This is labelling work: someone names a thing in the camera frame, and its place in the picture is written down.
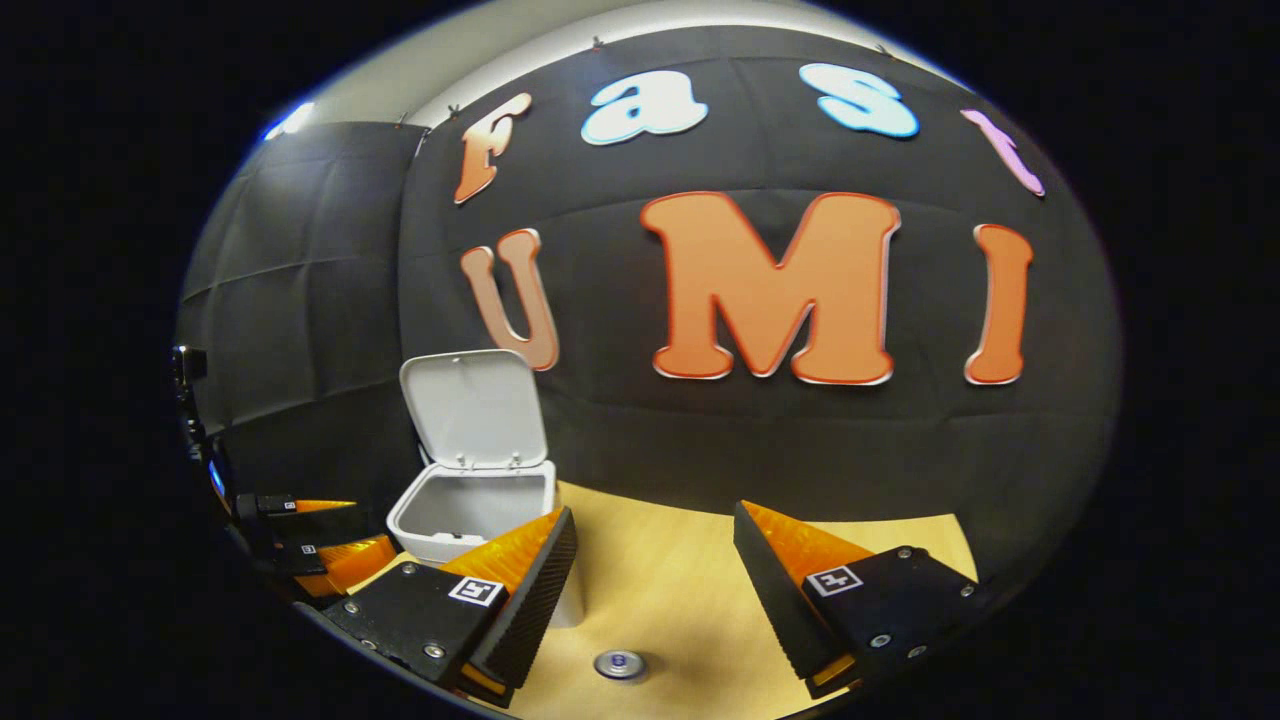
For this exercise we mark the white desktop garbage bin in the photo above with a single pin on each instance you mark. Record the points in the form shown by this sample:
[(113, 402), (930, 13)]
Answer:
[(470, 410)]

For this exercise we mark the wooden desktop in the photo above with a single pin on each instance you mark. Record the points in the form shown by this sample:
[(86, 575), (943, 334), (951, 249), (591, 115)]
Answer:
[(670, 580)]

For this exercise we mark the blue pop can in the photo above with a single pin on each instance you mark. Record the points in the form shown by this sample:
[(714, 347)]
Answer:
[(620, 664)]

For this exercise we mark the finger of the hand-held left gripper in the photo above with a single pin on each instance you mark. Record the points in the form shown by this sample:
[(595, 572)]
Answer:
[(295, 560), (265, 505)]

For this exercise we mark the black backdrop cloth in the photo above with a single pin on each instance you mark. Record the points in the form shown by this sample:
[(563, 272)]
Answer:
[(700, 440)]

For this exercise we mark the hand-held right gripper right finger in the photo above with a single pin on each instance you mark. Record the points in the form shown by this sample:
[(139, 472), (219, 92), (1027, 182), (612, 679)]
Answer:
[(775, 600)]

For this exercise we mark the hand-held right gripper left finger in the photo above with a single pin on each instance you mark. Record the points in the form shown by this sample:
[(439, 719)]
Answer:
[(535, 600)]

